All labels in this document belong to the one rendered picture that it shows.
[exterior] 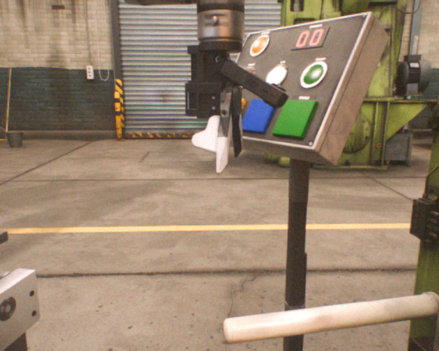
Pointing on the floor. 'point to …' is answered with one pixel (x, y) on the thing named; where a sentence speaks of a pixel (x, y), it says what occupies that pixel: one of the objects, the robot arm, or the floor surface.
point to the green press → (400, 153)
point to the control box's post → (296, 240)
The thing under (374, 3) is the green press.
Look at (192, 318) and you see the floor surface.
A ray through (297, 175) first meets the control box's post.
